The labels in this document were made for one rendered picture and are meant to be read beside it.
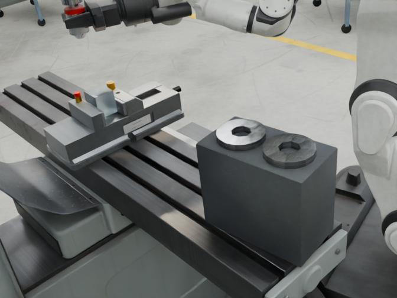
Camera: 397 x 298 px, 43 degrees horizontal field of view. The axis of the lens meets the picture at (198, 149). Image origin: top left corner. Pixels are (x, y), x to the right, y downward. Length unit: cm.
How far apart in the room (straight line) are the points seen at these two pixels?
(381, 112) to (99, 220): 71
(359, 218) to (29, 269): 92
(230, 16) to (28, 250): 77
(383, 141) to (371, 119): 6
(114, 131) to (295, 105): 219
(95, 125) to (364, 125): 63
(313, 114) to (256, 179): 240
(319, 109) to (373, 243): 188
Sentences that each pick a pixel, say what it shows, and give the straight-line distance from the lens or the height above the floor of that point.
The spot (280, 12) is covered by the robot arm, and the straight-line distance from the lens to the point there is 118.
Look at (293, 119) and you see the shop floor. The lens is 318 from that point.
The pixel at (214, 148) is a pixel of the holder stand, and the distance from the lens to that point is 89.
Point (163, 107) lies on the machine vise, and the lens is 134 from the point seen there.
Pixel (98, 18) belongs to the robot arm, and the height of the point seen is 125.
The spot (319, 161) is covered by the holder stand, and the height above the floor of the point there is 111.
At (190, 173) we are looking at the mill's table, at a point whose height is 93.
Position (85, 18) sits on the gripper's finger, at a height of 125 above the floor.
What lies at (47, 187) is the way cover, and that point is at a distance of 132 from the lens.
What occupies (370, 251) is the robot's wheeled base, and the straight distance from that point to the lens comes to 148.
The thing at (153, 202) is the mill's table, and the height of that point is 93.
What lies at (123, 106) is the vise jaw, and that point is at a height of 103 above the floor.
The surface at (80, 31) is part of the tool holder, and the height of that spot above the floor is 122.
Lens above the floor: 159
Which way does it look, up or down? 33 degrees down
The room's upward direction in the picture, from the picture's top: 7 degrees counter-clockwise
